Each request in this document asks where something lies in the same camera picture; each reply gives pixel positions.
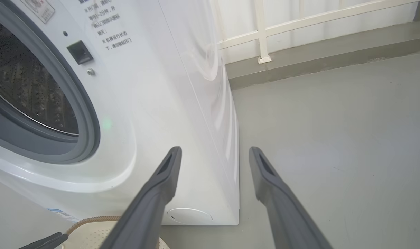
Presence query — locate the blue energy label sticker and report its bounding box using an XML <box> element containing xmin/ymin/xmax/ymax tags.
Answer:
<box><xmin>47</xmin><ymin>208</ymin><xmax>81</xmax><ymax>223</ymax></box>

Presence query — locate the round white filter cover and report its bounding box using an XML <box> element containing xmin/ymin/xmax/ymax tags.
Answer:
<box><xmin>167</xmin><ymin>207</ymin><xmax>213</xmax><ymax>225</ymax></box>

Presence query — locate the white front-load washing machine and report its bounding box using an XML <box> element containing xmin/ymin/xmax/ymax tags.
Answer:
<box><xmin>0</xmin><ymin>0</ymin><xmax>240</xmax><ymax>227</ymax></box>

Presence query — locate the black door latch socket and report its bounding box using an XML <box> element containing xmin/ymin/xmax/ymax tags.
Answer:
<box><xmin>67</xmin><ymin>40</ymin><xmax>94</xmax><ymax>65</ymax></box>

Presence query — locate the grey warning label sticker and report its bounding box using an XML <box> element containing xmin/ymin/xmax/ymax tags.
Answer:
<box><xmin>20</xmin><ymin>0</ymin><xmax>55</xmax><ymax>24</ymax></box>

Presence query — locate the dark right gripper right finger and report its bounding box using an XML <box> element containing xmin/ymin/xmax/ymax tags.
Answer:
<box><xmin>249</xmin><ymin>146</ymin><xmax>333</xmax><ymax>249</ymax></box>

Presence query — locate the white perforated basket brown rim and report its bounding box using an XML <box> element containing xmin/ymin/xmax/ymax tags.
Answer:
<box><xmin>63</xmin><ymin>216</ymin><xmax>170</xmax><ymax>249</ymax></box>

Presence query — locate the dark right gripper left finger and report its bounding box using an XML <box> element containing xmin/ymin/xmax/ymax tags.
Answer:
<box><xmin>99</xmin><ymin>146</ymin><xmax>182</xmax><ymax>249</ymax></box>

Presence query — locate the steel washing machine drum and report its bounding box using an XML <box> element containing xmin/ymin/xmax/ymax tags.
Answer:
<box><xmin>0</xmin><ymin>16</ymin><xmax>80</xmax><ymax>136</ymax></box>

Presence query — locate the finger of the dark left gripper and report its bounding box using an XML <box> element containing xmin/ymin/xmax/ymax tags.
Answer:
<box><xmin>18</xmin><ymin>232</ymin><xmax>68</xmax><ymax>249</ymax></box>

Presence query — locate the white metal railing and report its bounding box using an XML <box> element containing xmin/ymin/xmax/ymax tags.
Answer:
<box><xmin>210</xmin><ymin>0</ymin><xmax>420</xmax><ymax>64</ymax></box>

